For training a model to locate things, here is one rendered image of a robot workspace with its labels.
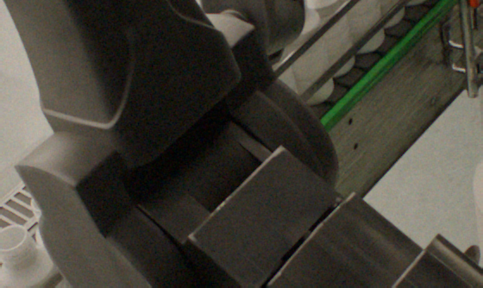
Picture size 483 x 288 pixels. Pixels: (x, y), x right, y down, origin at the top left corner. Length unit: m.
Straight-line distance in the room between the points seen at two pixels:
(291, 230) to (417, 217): 2.21
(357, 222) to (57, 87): 0.12
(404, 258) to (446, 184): 2.27
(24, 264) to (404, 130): 0.65
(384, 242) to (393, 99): 1.09
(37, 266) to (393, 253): 0.76
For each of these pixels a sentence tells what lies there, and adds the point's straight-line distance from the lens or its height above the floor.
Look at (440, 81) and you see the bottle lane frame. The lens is 1.56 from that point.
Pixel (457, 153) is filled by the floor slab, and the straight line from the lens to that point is 2.73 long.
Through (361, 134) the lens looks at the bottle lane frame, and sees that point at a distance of 1.43.
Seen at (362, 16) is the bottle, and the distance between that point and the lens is 1.40.
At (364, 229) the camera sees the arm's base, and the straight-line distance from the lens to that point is 0.38.
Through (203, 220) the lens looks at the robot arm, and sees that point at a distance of 0.38.
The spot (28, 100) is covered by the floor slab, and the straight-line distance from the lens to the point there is 3.35.
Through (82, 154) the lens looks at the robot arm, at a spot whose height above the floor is 1.64.
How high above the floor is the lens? 1.87
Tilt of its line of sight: 41 degrees down
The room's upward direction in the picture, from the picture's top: 18 degrees counter-clockwise
